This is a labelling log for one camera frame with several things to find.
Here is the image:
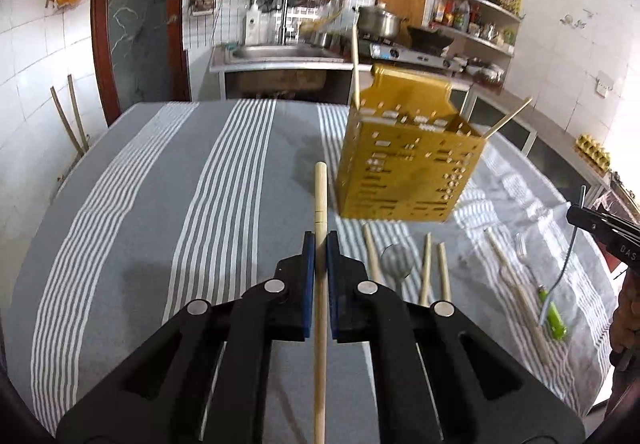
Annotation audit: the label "gas stove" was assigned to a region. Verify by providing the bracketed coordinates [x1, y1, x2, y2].
[369, 40, 464, 73]

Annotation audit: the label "bamboo sticks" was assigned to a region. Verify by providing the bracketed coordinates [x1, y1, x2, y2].
[49, 73, 92, 158]

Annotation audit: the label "metal spoon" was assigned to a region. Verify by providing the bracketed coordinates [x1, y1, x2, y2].
[380, 244, 415, 301]

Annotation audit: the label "white wire grid panel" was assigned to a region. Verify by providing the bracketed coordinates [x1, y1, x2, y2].
[183, 0, 281, 51]

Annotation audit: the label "person's right hand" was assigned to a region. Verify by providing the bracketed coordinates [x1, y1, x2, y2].
[608, 274, 640, 370]

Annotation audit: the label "egg tray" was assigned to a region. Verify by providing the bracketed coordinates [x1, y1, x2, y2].
[574, 133, 613, 171]

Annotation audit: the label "steel kitchen sink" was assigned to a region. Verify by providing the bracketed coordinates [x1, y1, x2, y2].
[229, 43, 347, 64]

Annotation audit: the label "brown door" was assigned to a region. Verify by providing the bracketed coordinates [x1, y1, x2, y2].
[91, 0, 197, 126]

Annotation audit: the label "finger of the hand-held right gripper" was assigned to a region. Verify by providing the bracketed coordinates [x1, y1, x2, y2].
[567, 205, 640, 245]

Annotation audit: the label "white soap bottle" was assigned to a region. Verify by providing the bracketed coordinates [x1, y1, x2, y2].
[244, 5, 262, 46]

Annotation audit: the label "thin grey wire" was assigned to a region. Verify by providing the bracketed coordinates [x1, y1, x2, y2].
[539, 185, 587, 326]

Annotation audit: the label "corner shelf with bottles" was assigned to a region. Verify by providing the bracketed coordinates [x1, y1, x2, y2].
[431, 0, 524, 58]

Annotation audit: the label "grey white striped tablecloth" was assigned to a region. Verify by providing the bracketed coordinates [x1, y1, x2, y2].
[2, 99, 622, 441]

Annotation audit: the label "yellow perforated utensil holder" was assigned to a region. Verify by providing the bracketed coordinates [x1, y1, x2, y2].
[336, 63, 489, 225]

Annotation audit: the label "steel cooking pot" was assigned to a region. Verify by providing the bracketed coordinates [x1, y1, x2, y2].
[356, 3, 404, 41]

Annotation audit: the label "light wooden chopstick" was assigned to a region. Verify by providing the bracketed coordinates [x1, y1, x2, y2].
[418, 232, 434, 308]
[482, 96, 534, 141]
[485, 227, 552, 366]
[350, 25, 364, 106]
[437, 242, 454, 304]
[362, 222, 386, 286]
[312, 162, 330, 444]

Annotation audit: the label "black wok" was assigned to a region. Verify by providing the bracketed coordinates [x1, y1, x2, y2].
[406, 24, 457, 51]

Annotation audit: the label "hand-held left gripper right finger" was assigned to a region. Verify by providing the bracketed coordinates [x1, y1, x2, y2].
[326, 230, 586, 444]

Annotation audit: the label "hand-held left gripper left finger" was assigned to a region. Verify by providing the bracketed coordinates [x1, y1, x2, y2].
[56, 231, 317, 444]

